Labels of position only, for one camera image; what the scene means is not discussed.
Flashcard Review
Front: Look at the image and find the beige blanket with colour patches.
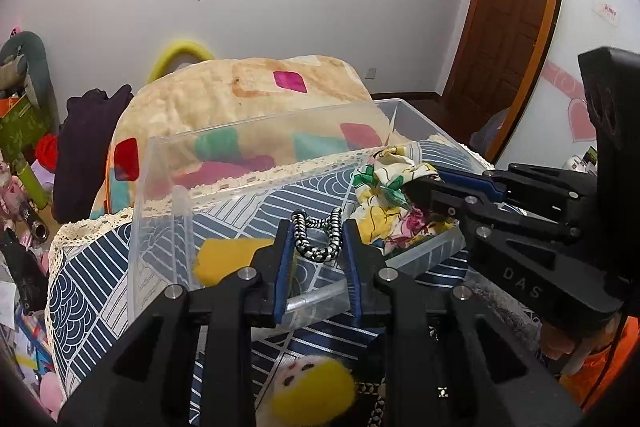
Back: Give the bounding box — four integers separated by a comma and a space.
90, 54, 396, 219

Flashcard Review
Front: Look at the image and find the red cloth item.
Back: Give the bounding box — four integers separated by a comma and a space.
36, 133, 60, 170

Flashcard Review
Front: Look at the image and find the white wall sign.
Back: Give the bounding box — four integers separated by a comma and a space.
592, 0, 622, 28

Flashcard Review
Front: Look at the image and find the grey plush toy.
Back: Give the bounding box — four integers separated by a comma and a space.
0, 32, 57, 108

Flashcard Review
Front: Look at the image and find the green tube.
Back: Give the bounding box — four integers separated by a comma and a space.
12, 157, 52, 210

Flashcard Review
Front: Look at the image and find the green cardboard box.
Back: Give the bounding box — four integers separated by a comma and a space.
0, 97, 54, 158

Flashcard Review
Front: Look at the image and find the black bag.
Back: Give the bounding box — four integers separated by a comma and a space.
0, 227, 49, 314

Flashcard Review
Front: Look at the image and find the clear plastic storage box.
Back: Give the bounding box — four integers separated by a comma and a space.
127, 98, 493, 344

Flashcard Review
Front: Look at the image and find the person's right hand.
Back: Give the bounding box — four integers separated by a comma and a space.
540, 322, 582, 361

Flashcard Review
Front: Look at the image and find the brown wooden door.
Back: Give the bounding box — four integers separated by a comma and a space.
442, 0, 569, 162

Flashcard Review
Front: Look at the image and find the pink doll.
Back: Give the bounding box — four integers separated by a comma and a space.
0, 162, 27, 219

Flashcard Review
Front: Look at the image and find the yellow cloth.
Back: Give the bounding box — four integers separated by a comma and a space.
192, 237, 273, 290

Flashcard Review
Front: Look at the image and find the floral patterned cloth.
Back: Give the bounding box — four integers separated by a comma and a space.
350, 146, 458, 258

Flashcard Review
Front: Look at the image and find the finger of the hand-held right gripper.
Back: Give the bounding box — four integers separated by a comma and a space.
434, 163, 597, 204
402, 178, 582, 244

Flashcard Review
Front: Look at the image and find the black and white braided rope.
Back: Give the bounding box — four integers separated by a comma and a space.
291, 208, 345, 264

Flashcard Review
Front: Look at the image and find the person's right forearm orange sleeve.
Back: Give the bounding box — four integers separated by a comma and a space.
559, 314, 640, 409

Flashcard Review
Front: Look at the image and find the blue plastic bag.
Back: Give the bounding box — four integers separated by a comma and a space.
470, 107, 512, 158

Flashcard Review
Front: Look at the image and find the pink plush toy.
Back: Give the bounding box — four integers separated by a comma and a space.
39, 372, 67, 419

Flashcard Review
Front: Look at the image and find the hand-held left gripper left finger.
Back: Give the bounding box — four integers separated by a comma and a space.
57, 219, 301, 427

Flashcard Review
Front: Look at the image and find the dark purple garment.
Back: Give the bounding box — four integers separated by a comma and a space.
52, 86, 135, 224

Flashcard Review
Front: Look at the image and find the pink heart wall sticker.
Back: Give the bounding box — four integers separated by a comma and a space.
542, 59, 599, 142

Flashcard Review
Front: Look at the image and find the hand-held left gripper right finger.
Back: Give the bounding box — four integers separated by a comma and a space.
341, 219, 586, 427

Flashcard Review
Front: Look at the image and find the yellow-green curved cushion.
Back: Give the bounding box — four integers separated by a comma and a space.
147, 39, 219, 84

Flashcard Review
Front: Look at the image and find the yellow plush toy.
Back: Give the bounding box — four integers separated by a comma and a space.
255, 353, 359, 427

